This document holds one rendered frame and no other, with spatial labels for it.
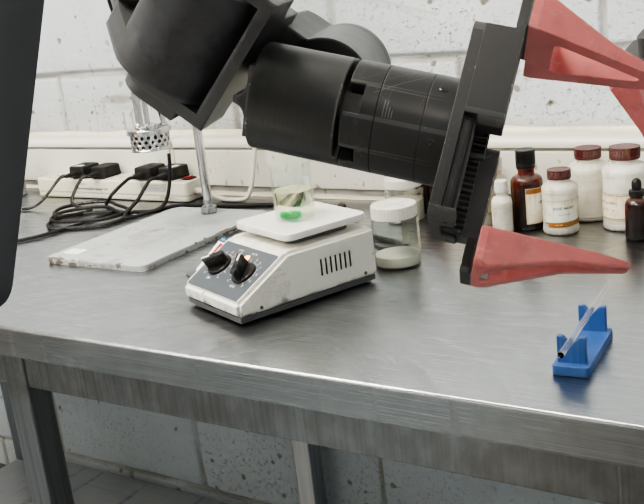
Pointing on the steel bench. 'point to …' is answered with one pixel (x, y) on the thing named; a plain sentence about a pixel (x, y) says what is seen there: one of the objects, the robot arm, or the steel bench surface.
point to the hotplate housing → (297, 272)
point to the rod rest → (584, 345)
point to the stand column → (203, 174)
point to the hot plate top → (330, 215)
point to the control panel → (220, 284)
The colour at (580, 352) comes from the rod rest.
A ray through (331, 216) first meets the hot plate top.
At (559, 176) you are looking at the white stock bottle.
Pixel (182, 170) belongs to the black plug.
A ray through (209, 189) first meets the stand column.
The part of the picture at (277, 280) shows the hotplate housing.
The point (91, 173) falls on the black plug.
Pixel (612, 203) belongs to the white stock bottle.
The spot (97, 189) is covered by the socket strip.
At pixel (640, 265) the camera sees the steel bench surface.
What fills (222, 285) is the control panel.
